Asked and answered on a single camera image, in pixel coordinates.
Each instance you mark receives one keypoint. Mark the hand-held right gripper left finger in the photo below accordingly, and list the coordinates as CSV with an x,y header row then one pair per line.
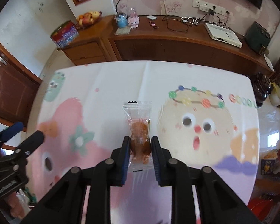
x,y
125,161

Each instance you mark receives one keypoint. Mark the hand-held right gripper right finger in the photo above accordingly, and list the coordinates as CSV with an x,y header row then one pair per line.
x,y
157,161

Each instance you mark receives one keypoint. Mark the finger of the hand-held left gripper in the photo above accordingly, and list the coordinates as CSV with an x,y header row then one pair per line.
x,y
31,141
11,130

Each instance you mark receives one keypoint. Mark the orange-brown snack clear packet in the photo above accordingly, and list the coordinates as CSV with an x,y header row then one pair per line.
x,y
138,130

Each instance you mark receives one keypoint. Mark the brown wooden door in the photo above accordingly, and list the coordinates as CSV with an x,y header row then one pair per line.
x,y
9,91

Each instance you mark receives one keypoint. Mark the cartoon printed tablecloth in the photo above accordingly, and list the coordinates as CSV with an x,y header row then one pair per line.
x,y
107,86

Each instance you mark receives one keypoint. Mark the red tin box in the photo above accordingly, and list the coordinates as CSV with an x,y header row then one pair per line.
x,y
64,35

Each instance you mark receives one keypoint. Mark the wooden television cabinet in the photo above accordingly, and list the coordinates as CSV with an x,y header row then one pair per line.
x,y
165,44

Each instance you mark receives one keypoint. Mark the dark brown ceramic pot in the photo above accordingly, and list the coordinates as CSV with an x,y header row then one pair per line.
x,y
261,88

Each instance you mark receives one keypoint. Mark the woven coaster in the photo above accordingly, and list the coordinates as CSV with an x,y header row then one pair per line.
x,y
122,31

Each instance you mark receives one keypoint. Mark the fruit bowl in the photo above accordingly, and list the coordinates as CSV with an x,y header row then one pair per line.
x,y
88,18

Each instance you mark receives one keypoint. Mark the blue snow globe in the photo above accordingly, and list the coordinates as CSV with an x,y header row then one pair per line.
x,y
121,20

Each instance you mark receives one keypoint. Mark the pink toy figure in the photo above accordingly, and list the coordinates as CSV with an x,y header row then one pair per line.
x,y
133,19

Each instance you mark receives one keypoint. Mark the white set-top box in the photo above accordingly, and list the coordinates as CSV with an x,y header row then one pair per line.
x,y
224,35

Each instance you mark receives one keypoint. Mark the small white device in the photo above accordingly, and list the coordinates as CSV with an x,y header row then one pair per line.
x,y
151,17

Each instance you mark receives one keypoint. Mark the white paper sheet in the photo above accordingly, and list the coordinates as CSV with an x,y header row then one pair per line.
x,y
268,63

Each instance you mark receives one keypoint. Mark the dark green air fryer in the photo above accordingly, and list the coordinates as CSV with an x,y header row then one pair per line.
x,y
257,37

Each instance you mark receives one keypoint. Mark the white power strip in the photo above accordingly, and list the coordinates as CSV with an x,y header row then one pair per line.
x,y
205,6

